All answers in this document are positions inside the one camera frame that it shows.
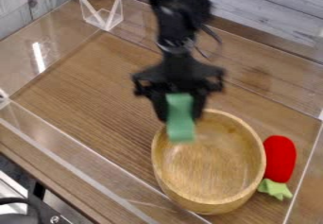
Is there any red plush strawberry toy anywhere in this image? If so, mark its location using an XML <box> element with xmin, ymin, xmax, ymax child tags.
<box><xmin>257</xmin><ymin>135</ymin><xmax>296</xmax><ymax>201</ymax></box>

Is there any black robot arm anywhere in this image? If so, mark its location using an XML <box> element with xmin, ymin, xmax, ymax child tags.
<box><xmin>131</xmin><ymin>0</ymin><xmax>225</xmax><ymax>122</ymax></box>

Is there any black metal table bracket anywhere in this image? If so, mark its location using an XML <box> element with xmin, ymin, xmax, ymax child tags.
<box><xmin>28</xmin><ymin>181</ymin><xmax>73</xmax><ymax>224</ymax></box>

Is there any brown wooden bowl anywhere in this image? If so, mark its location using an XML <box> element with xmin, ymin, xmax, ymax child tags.
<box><xmin>151</xmin><ymin>110</ymin><xmax>265</xmax><ymax>215</ymax></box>

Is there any black cable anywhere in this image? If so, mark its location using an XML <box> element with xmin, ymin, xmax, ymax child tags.
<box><xmin>191</xmin><ymin>24</ymin><xmax>224</xmax><ymax>60</ymax></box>

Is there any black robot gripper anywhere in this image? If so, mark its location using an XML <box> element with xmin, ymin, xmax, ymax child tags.
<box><xmin>131</xmin><ymin>48</ymin><xmax>225</xmax><ymax>122</ymax></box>

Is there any clear acrylic corner bracket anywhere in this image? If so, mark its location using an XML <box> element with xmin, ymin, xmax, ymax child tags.
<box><xmin>80</xmin><ymin>0</ymin><xmax>124</xmax><ymax>31</ymax></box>

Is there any green rectangular block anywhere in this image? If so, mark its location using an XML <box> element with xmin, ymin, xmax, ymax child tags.
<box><xmin>167</xmin><ymin>94</ymin><xmax>196</xmax><ymax>144</ymax></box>

